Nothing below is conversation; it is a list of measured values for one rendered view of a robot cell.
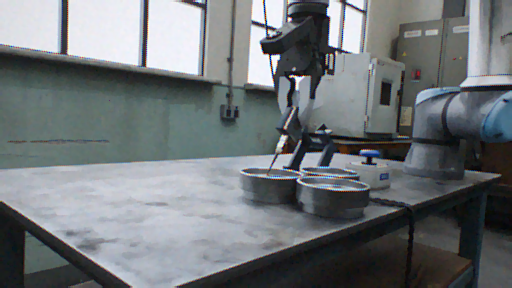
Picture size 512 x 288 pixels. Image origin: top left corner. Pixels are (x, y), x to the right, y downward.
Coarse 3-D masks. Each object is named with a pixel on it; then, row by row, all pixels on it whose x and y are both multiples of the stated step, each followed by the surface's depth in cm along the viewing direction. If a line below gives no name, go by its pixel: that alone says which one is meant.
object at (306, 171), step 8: (304, 168) 71; (312, 168) 73; (320, 168) 74; (328, 168) 74; (336, 168) 73; (304, 176) 66; (328, 176) 64; (336, 176) 64; (344, 176) 64; (352, 176) 65
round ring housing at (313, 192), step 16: (320, 176) 62; (304, 192) 54; (320, 192) 52; (336, 192) 51; (352, 192) 52; (368, 192) 54; (304, 208) 55; (320, 208) 53; (336, 208) 51; (352, 208) 52
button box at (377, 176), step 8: (352, 168) 79; (360, 168) 78; (368, 168) 77; (376, 168) 76; (384, 168) 78; (360, 176) 78; (368, 176) 77; (376, 176) 76; (384, 176) 78; (368, 184) 77; (376, 184) 76; (384, 184) 79
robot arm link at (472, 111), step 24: (480, 0) 87; (504, 0) 85; (480, 24) 87; (504, 24) 85; (480, 48) 88; (504, 48) 86; (480, 72) 88; (504, 72) 86; (456, 96) 96; (480, 96) 87; (504, 96) 84; (456, 120) 93; (480, 120) 87; (504, 120) 84
